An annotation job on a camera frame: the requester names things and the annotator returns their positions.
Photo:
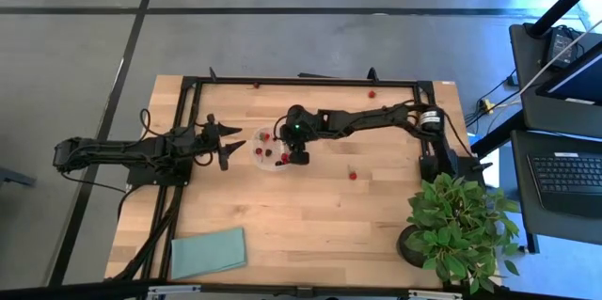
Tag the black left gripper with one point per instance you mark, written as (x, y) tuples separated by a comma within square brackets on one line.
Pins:
[(209, 142)]

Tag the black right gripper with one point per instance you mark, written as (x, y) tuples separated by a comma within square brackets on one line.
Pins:
[(301, 128)]

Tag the red strawberry with green leaves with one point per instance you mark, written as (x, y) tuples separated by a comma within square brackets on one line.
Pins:
[(371, 94), (352, 176), (265, 137)]

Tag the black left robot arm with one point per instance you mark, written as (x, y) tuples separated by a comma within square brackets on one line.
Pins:
[(117, 149)]

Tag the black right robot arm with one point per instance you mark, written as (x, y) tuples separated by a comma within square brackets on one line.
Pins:
[(367, 119)]

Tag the teal folded cloth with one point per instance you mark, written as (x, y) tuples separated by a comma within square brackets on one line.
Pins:
[(207, 253)]

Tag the green potted plant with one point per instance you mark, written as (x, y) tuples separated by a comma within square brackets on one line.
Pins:
[(451, 229)]

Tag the yellow power plug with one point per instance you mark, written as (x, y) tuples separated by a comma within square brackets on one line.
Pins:
[(487, 104)]

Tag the black diagonal pole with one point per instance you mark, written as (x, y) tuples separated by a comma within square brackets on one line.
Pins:
[(564, 1), (498, 133)]

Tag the grey chair leg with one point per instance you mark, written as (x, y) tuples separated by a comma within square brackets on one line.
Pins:
[(14, 177)]

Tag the black rig crossbeam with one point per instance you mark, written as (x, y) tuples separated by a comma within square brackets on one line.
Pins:
[(70, 290)]

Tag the black side table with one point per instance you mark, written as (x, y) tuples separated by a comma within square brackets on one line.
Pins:
[(531, 116), (564, 229)]

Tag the black laptop keyboard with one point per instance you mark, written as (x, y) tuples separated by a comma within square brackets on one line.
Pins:
[(569, 182)]

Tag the black power brick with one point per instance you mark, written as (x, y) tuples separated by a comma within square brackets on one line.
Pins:
[(559, 46)]

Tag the black monitor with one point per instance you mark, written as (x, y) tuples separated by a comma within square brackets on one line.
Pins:
[(578, 81)]

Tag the black metal table frame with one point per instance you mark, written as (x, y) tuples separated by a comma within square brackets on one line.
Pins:
[(329, 82)]

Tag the silver metal bracket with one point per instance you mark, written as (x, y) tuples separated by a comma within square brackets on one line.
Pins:
[(174, 289), (435, 295)]

